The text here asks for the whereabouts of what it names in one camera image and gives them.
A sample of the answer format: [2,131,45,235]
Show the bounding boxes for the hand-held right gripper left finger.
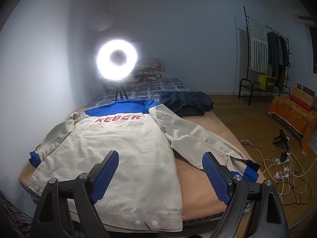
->
[29,150,120,238]

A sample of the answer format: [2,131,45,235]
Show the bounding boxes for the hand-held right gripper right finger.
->
[201,152,290,238]

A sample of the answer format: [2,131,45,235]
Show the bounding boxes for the white and blue work jacket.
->
[26,99,260,231]

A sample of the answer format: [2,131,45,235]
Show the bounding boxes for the pile of dark clothes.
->
[158,91,215,117]

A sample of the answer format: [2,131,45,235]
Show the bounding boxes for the black clothes rack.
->
[238,6,293,106]

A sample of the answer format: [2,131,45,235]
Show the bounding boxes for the hanging dark clothes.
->
[267,31,290,91]

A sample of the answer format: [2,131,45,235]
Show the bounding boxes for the tan blanket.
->
[18,108,266,231]

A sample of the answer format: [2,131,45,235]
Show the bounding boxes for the white power adapter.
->
[274,168,291,180]

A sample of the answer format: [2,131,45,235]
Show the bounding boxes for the white power strip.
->
[275,151,293,165]

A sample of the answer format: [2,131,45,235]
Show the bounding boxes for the black device on stand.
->
[272,128,289,145]

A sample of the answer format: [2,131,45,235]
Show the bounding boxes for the black tripod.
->
[114,79,129,102]

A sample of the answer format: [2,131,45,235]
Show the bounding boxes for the dark ribbed object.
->
[0,191,32,238]

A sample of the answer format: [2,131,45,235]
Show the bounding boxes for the orange crate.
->
[267,95,317,155]

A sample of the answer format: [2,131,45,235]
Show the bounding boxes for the blue patterned bedsheet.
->
[87,77,191,108]

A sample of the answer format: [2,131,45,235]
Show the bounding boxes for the yellow crate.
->
[258,74,276,91]

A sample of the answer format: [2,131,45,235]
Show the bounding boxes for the stack of folded floral quilts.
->
[129,58,166,83]

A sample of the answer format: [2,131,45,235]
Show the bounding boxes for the tan cardboard box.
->
[290,83,317,112]

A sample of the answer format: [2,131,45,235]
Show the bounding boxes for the striped white towel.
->
[248,17,269,73]

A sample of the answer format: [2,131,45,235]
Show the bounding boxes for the white floor cable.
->
[239,139,307,196]

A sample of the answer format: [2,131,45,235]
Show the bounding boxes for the black ring light cable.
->
[129,89,161,102]

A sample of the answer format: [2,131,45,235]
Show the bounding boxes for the lit ring light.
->
[95,38,139,81]

